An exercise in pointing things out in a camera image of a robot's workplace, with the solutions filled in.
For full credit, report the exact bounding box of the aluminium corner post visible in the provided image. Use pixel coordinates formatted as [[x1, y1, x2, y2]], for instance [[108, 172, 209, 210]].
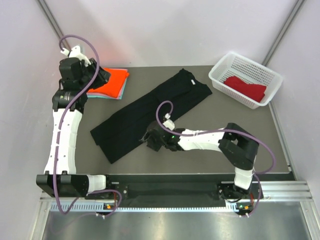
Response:
[[37, 0, 85, 76], [261, 0, 306, 66]]

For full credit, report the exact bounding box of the purple cable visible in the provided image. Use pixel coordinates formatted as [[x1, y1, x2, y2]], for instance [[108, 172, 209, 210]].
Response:
[[49, 34, 123, 233], [156, 100, 277, 218]]

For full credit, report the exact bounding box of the left aluminium corner post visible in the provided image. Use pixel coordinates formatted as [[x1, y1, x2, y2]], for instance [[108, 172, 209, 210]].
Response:
[[37, 0, 85, 76]]

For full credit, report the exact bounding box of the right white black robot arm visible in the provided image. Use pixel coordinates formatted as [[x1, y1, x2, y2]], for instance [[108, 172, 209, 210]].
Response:
[[140, 120, 259, 199]]

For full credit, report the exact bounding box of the grey slotted cable duct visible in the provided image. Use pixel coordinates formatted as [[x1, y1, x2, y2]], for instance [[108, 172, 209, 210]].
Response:
[[49, 199, 253, 213]]

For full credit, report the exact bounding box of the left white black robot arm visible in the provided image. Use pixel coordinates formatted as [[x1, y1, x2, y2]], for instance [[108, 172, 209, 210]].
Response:
[[36, 45, 114, 199]]

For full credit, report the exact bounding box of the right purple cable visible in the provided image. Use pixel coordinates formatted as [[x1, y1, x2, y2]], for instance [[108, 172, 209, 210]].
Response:
[[156, 100, 277, 218]]

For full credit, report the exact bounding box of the white plastic basket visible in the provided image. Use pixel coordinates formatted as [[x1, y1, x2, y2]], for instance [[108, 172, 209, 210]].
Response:
[[208, 51, 284, 110]]

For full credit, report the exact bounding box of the aluminium frame rail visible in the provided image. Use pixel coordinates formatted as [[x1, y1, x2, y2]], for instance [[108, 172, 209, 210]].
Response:
[[39, 181, 313, 202]]

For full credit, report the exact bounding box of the right aluminium corner post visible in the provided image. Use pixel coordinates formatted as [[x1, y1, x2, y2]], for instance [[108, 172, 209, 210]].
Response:
[[261, 0, 306, 66]]

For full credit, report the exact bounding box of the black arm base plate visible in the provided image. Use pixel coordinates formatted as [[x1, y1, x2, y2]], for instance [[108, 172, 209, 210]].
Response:
[[84, 174, 264, 207]]

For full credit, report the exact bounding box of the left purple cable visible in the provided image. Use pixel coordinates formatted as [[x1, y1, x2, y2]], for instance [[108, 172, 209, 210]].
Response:
[[49, 34, 123, 233]]

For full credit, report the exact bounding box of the red t shirt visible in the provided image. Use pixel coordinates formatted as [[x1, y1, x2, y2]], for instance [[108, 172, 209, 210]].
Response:
[[223, 76, 267, 103]]

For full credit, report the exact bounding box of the orange folded t shirt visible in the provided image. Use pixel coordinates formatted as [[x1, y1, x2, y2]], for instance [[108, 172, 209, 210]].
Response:
[[87, 67, 130, 99]]

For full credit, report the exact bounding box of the black t shirt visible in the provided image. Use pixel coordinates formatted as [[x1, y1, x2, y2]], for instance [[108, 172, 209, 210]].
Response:
[[90, 69, 212, 164]]

